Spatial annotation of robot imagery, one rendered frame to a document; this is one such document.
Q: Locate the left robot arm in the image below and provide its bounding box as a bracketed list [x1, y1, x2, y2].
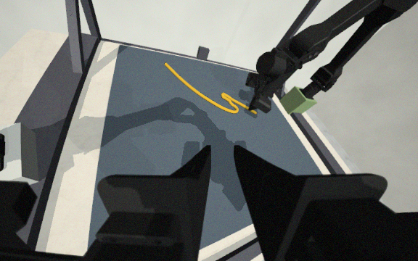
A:
[245, 0, 418, 100]

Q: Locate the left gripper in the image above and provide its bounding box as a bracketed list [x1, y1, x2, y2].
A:
[248, 76, 284, 113]

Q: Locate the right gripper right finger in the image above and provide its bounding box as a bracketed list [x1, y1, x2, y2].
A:
[234, 145, 388, 261]

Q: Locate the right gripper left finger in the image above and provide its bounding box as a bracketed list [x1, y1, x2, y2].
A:
[97, 145, 211, 261]

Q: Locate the yellow rope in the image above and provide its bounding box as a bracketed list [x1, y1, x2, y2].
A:
[165, 63, 249, 114]

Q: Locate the blue-grey mat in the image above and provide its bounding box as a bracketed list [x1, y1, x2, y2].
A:
[87, 45, 322, 250]

